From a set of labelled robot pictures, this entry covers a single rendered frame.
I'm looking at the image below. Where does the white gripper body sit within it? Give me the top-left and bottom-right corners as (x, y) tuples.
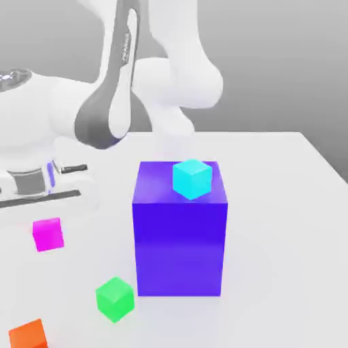
(0, 177), (99, 218)

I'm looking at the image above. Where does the small magenta cube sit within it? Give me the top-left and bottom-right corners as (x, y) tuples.
(32, 217), (65, 253)

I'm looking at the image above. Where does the small green cube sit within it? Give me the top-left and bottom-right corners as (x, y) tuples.
(95, 276), (135, 324)

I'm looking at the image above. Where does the small orange cube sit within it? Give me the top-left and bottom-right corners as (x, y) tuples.
(8, 318), (49, 348)

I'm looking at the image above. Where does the small cyan cube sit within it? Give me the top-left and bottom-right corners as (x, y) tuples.
(172, 159), (213, 201)

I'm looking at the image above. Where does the large blue box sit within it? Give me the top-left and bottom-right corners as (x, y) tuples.
(132, 160), (228, 298)

